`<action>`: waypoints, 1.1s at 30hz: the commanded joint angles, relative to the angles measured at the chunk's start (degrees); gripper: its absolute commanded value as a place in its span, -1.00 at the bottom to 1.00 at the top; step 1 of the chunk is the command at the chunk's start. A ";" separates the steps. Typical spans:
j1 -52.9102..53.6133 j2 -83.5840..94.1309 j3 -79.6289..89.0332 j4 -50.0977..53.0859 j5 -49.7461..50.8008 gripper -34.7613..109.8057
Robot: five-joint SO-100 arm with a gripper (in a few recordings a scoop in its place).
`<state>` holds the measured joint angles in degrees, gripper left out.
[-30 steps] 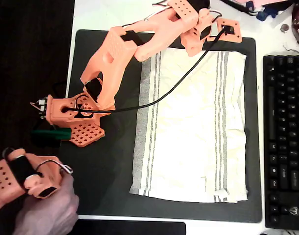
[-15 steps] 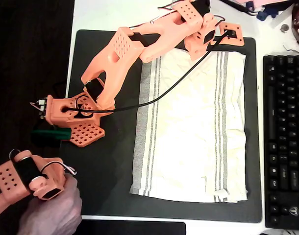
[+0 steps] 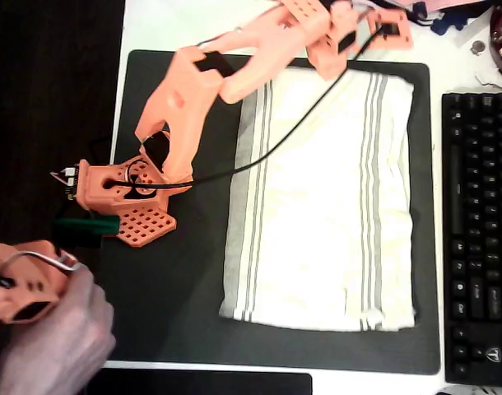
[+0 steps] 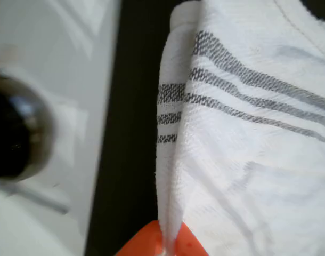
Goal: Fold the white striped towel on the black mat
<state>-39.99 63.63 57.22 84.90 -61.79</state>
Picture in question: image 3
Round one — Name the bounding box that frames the white striped towel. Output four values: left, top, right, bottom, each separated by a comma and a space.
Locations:
218, 67, 416, 333

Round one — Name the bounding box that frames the orange leader arm handle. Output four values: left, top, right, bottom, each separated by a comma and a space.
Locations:
0, 240, 82, 327

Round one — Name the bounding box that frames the person's hand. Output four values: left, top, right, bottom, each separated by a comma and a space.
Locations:
0, 265, 118, 395

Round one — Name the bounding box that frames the small blue object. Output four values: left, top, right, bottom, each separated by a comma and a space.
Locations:
430, 11, 458, 36

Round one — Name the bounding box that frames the black computer keyboard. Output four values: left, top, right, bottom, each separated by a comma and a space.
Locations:
441, 92, 502, 388

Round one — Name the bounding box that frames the robot controller board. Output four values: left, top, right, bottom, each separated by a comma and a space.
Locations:
49, 163, 80, 203

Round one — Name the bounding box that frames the black desk mat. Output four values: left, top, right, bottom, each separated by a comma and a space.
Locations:
88, 49, 441, 376

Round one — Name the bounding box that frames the green table clamp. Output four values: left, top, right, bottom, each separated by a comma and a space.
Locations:
51, 215, 121, 250

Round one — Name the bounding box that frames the black flat tablet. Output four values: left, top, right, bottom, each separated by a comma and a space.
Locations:
85, 368, 314, 395

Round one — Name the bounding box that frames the orange gripper camera mount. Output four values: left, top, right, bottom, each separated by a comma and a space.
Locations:
359, 7, 415, 52

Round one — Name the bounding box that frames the black camera cable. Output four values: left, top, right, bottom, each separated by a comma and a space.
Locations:
105, 24, 396, 193

